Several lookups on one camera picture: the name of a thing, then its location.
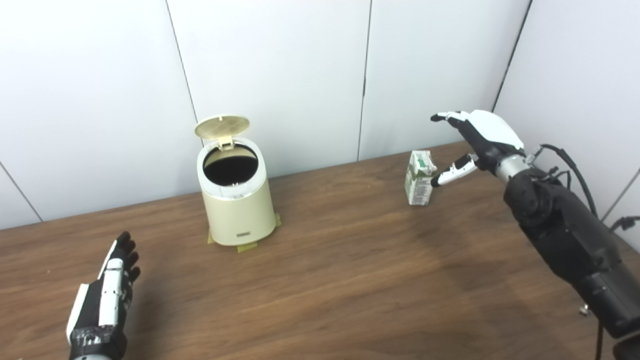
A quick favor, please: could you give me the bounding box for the white and black right hand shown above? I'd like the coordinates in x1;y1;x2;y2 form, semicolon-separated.
430;110;526;188

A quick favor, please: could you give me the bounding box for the white and black left hand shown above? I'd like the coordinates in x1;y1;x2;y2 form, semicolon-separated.
66;231;142;360

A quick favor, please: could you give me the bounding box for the white and green milk carton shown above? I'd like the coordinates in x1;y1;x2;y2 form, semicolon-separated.
404;150;438;206

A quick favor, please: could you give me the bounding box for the cream-colored round bin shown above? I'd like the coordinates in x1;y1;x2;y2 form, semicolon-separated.
196;137;277;247

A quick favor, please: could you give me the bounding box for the cream round bin lid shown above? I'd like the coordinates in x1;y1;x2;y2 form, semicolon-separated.
194;115;251;151

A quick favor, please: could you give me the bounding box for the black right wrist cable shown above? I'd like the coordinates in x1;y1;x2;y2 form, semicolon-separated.
527;143;640;360

